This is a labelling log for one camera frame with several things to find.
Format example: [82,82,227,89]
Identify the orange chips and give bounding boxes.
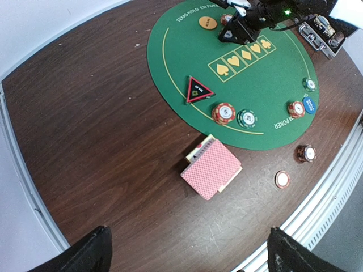
[288,101,306,119]
[212,103,236,125]
[220,14,233,26]

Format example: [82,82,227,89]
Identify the orange big blind button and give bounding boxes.
[198,16,218,30]

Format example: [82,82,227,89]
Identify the aluminium poker chip case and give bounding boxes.
[298,15,359,59]

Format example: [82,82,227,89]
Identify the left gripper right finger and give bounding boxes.
[267,227,342,271]

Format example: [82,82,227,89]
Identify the green chips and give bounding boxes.
[236,109,258,129]
[302,77,316,92]

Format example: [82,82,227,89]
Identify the left aluminium frame post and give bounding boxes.
[1,88,70,254]

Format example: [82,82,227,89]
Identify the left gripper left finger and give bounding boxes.
[32,226,113,271]

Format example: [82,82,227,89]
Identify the black red triangular dealer button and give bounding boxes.
[186,76,216,104]

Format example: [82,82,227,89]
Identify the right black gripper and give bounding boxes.
[218,2,272,45]

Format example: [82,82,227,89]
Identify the front aluminium rail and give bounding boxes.
[232,118,363,272]

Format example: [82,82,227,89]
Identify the orange poker chip stack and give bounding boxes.
[275,171,290,189]

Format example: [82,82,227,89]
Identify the dark red poker chip stack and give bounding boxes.
[296,144,316,163]

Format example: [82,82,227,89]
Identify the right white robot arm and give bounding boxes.
[213,1,362,45]

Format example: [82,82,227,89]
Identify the blue small blind button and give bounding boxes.
[302,97,317,114]

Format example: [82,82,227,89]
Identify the red backed card deck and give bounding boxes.
[180,139,242,200]

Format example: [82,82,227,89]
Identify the round green poker mat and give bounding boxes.
[147,1,319,150]

